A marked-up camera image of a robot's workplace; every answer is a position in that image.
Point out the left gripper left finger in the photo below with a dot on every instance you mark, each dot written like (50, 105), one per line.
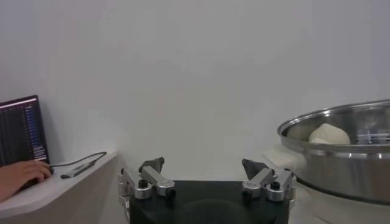
(152, 178)

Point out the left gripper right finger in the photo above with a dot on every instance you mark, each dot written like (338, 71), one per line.
(263, 179)

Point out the white steamed baozi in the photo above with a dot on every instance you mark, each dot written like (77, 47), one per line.
(329, 135)

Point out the person's bare hand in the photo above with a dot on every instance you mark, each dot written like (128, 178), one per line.
(21, 175)

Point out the grey usb hub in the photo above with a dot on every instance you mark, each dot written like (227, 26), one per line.
(77, 171)

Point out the white side table with hub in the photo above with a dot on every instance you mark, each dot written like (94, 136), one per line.
(61, 198)

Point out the black computer mouse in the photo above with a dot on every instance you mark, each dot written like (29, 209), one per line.
(51, 170)

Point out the black laptop with dark screen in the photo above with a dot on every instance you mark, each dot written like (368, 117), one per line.
(18, 134)

